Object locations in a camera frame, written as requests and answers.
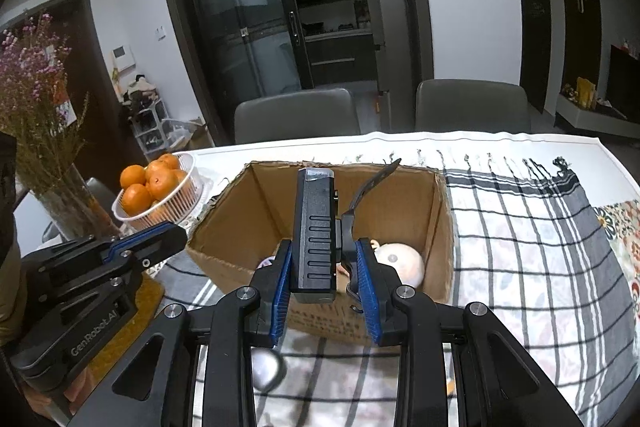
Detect round white night light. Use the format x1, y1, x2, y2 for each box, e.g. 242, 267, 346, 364
370, 239, 425, 288

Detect silver round case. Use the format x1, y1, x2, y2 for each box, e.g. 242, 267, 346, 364
250, 348, 286, 392

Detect black power adapter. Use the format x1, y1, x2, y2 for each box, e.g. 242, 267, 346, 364
290, 160, 400, 305

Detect left hand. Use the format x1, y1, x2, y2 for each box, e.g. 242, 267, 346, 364
21, 367, 96, 419

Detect woven tissue box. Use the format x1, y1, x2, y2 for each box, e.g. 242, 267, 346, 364
89, 273, 165, 384

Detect orange fruit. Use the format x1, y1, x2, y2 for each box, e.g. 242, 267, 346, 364
146, 168, 179, 202
158, 154, 181, 170
120, 183, 153, 217
119, 165, 146, 190

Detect white basket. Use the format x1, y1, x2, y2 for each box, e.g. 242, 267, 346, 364
112, 152, 204, 231

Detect glass vase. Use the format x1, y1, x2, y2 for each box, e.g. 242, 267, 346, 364
35, 164, 119, 239

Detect brown cardboard box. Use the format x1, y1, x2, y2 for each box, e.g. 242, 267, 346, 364
185, 159, 456, 348

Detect white shoe rack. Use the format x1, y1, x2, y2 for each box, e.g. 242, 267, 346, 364
128, 98, 202, 160

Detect purple dried flowers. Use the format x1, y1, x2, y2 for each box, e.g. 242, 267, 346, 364
1, 12, 89, 194

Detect left grey chair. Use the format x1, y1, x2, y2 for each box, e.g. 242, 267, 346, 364
234, 88, 361, 144

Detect grey chair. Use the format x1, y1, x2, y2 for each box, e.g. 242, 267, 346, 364
234, 88, 361, 144
416, 79, 532, 133

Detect right grey chair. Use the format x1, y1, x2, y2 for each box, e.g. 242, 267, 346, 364
416, 79, 532, 133

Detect patterned table mat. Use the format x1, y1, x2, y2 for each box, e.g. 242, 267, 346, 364
594, 199, 640, 313

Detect black sliding glass door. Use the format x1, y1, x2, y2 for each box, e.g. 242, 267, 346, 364
167, 0, 433, 145

